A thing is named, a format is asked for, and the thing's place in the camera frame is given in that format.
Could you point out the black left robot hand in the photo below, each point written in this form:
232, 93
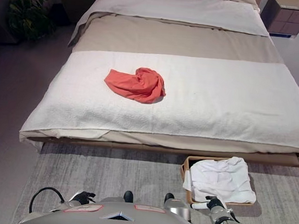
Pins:
86, 197

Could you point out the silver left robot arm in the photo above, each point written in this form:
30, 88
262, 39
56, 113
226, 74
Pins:
74, 203

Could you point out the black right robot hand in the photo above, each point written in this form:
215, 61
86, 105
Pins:
213, 202

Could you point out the green potted plant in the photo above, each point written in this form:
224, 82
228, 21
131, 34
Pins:
29, 17

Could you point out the brown wooden nightstand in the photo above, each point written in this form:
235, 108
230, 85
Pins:
80, 3

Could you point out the beige cube nightstand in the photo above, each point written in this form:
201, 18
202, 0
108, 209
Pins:
286, 16

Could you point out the silver right robot leg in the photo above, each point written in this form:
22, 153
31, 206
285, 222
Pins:
177, 207

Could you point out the beige duvet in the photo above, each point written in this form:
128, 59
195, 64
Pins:
171, 40

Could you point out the brown bed frame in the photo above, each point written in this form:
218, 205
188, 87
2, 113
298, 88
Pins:
162, 147

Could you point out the grey robot torso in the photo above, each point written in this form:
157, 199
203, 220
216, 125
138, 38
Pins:
118, 223

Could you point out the orange garment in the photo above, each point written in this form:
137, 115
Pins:
138, 86

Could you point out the grey area rug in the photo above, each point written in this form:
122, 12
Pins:
107, 171

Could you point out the white terry blanket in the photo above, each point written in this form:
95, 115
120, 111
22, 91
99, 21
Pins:
191, 115

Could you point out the white folded bed sheet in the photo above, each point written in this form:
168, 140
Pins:
179, 9

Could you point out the wooden laundry basket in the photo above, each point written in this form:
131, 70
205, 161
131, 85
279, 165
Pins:
186, 167

